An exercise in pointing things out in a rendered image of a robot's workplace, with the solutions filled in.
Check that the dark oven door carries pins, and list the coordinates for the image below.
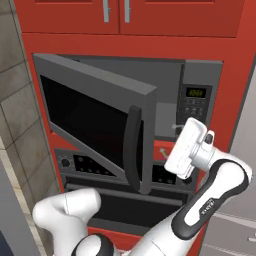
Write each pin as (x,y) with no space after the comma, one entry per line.
(133,210)

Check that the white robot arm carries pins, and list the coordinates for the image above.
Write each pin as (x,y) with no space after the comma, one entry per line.
(213,186)

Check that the grey microwave oven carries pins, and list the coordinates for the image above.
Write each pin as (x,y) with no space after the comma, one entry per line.
(200,83)

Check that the grey microwave door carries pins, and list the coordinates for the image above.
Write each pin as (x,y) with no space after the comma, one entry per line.
(86,113)

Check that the black oven knob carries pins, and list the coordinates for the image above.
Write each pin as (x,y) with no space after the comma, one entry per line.
(65,162)

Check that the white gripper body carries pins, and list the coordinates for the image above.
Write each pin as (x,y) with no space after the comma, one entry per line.
(186,150)

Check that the red cabinet housing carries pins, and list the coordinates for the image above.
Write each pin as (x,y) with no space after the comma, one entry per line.
(133,45)

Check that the red cupboard door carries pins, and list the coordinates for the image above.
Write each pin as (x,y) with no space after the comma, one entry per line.
(66,16)
(186,18)

